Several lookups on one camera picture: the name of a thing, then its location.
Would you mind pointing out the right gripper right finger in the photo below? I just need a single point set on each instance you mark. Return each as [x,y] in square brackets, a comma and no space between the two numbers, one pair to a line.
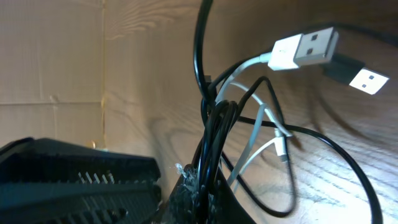
[227,209]

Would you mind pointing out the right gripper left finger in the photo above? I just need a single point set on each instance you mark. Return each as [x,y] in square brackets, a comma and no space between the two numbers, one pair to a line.
[180,207]

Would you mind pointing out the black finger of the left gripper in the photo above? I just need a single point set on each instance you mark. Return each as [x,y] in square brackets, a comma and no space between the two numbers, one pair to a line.
[49,181]

